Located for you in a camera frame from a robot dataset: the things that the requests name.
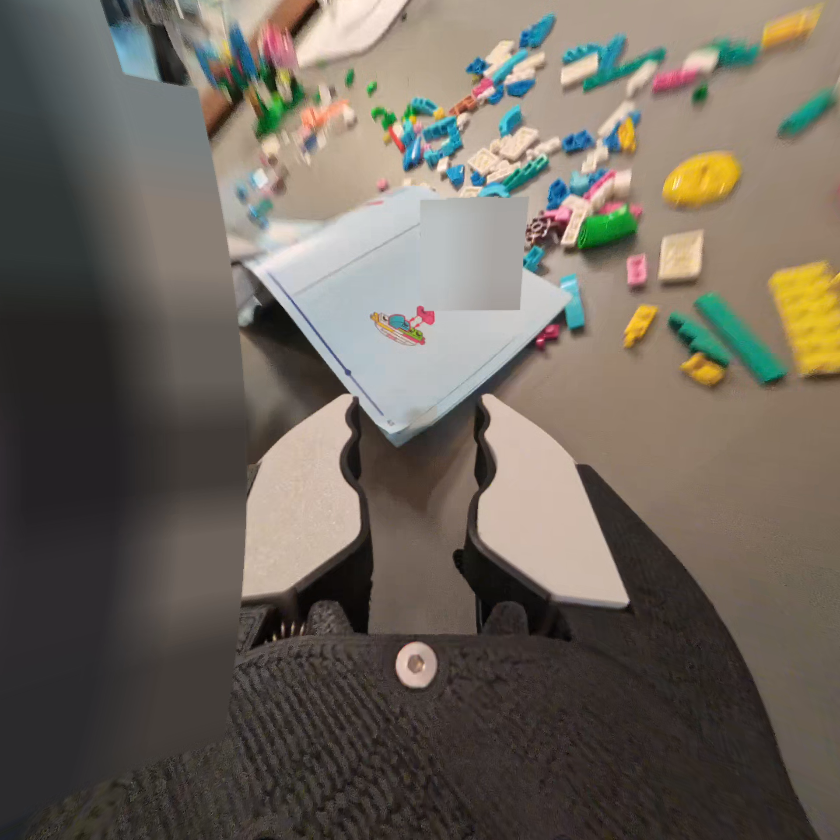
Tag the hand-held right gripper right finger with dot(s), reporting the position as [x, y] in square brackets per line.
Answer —
[541, 518]

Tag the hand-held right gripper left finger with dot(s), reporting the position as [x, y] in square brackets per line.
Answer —
[298, 505]

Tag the light blue instruction booklet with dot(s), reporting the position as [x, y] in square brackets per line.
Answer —
[341, 295]

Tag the small magenta lego piece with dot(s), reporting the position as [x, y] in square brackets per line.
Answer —
[547, 336]

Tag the light blue lego piece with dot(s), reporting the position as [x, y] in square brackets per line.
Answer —
[573, 305]

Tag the small yellow lego piece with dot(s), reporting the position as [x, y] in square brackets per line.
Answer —
[702, 371]

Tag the narrow yellow lego plate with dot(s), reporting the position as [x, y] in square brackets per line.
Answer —
[640, 323]

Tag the green stepped lego brick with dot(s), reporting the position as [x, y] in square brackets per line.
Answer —
[689, 331]

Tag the small pink lego brick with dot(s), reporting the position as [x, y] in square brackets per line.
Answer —
[636, 270]

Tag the long green lego bar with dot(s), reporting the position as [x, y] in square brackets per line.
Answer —
[738, 338]

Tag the green curved lego piece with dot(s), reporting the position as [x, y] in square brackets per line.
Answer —
[607, 229]

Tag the white square lego plate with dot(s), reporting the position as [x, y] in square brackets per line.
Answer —
[681, 257]

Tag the large yellow lego plate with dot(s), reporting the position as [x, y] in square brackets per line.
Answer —
[807, 315]

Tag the yellow round lego dish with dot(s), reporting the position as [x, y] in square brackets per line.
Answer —
[702, 178]

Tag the scattered pile of lego bricks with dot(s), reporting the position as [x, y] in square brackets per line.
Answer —
[515, 141]

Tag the partly built colourful lego model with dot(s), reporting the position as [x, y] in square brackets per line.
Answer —
[269, 111]

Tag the green lego beam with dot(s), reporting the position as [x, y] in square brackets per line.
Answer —
[807, 111]

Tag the yellow rectangular lego plate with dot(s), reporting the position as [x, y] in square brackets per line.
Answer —
[791, 27]

